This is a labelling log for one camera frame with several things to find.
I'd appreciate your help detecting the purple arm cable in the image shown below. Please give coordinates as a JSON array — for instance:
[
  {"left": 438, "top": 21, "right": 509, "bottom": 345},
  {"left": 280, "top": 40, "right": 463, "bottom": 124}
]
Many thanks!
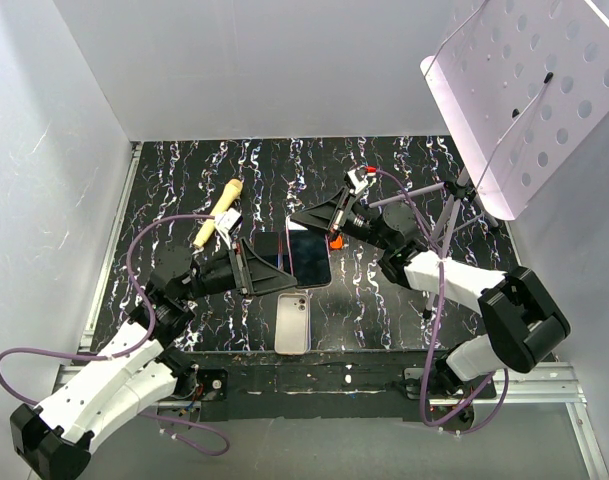
[
  {"left": 371, "top": 167, "right": 510, "bottom": 432},
  {"left": 0, "top": 213, "right": 231, "bottom": 456}
]

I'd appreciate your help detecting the white music stand tripod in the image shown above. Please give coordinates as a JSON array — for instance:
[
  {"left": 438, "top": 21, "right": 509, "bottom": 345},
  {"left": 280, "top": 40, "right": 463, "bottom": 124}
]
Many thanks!
[{"left": 368, "top": 167, "right": 503, "bottom": 319}]

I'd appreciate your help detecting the white perforated stand tray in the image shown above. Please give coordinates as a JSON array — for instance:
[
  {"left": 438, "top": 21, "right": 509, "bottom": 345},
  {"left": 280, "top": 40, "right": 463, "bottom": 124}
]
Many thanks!
[{"left": 420, "top": 1, "right": 609, "bottom": 221}]

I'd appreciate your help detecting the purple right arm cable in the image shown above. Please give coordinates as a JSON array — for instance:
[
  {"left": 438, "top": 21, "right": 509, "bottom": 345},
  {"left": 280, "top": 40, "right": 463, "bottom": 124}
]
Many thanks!
[{"left": 371, "top": 167, "right": 510, "bottom": 432}]

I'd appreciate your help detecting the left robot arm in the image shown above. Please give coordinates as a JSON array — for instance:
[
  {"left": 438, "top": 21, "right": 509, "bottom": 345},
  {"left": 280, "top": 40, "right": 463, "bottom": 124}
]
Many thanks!
[{"left": 10, "top": 239, "right": 297, "bottom": 479}]

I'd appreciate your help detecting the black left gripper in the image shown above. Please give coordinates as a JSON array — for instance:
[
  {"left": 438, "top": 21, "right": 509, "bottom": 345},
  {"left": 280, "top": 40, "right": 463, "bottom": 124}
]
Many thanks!
[{"left": 178, "top": 237, "right": 298, "bottom": 302}]

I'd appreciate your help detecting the orange curved pipe piece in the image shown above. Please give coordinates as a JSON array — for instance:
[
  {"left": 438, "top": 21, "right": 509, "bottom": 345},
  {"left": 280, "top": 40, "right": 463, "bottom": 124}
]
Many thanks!
[{"left": 329, "top": 236, "right": 343, "bottom": 250}]

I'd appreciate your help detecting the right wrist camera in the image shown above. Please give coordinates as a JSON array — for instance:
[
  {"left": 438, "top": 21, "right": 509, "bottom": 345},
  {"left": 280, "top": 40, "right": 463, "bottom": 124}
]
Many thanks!
[{"left": 345, "top": 166, "right": 377, "bottom": 198}]

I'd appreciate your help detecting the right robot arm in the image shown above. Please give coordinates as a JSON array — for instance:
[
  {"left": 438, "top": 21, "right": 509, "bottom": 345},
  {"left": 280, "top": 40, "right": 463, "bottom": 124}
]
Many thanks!
[{"left": 291, "top": 190, "right": 571, "bottom": 398}]

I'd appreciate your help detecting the cream phone case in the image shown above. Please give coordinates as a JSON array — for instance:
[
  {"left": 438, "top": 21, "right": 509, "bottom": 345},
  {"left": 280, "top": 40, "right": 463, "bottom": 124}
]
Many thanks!
[{"left": 274, "top": 292, "right": 308, "bottom": 356}]

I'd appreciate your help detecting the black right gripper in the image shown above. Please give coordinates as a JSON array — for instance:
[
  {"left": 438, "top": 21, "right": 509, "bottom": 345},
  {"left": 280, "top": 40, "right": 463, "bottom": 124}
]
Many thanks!
[{"left": 290, "top": 186, "right": 393, "bottom": 253}]

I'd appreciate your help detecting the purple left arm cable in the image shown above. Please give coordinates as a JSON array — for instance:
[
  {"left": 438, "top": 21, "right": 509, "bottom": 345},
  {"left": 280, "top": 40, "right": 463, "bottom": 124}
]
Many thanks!
[{"left": 0, "top": 213, "right": 231, "bottom": 456}]

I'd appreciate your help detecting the purple phone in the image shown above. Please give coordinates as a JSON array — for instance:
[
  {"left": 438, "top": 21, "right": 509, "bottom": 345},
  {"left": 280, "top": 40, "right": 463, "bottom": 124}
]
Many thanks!
[{"left": 253, "top": 231, "right": 283, "bottom": 270}]

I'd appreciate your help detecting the cream toy microphone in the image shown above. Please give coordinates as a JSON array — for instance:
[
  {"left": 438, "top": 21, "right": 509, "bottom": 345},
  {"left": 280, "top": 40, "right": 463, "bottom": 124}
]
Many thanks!
[{"left": 192, "top": 178, "right": 243, "bottom": 249}]

